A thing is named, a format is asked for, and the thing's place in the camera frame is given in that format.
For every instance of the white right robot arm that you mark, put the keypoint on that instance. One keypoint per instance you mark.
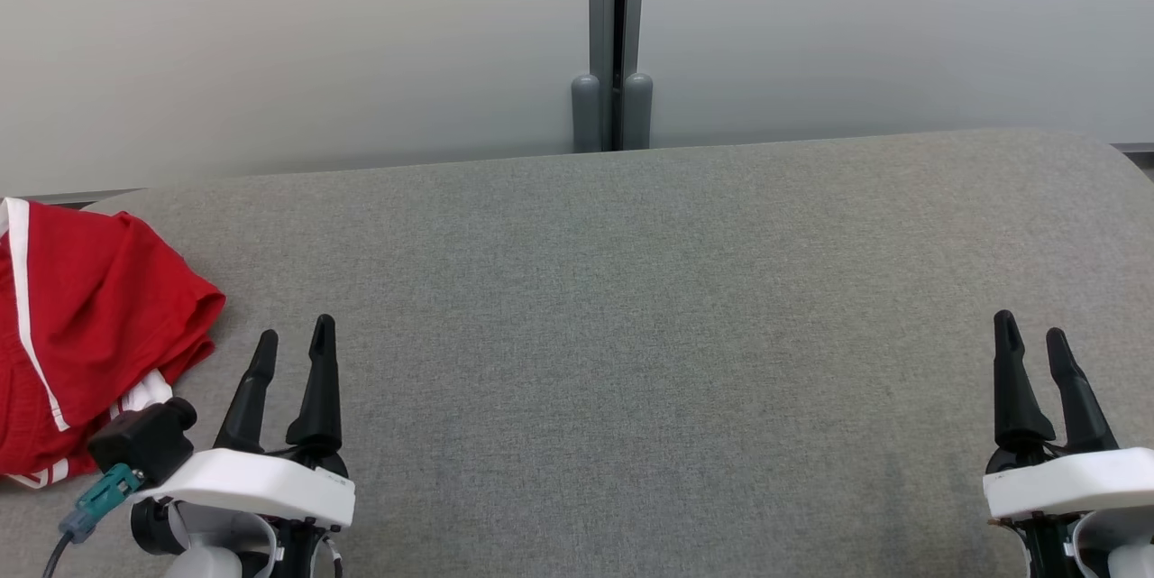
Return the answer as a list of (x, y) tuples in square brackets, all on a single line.
[(1127, 551)]

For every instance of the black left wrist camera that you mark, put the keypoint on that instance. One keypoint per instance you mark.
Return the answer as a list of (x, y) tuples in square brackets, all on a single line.
[(144, 438)]

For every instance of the red and white jersey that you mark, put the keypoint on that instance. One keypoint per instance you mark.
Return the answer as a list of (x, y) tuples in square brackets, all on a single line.
[(150, 390)]

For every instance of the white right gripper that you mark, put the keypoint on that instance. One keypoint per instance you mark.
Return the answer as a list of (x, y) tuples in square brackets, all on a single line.
[(1073, 483)]

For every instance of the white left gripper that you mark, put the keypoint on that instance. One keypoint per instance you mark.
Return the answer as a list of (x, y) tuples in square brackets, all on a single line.
[(261, 488)]

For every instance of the grey partition post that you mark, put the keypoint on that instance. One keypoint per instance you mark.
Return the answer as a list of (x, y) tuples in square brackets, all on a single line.
[(613, 37)]

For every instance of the red shorts with white stripe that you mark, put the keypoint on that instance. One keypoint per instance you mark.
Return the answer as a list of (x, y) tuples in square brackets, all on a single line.
[(90, 307)]

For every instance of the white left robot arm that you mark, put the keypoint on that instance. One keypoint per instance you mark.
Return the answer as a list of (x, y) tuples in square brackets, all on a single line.
[(206, 565)]

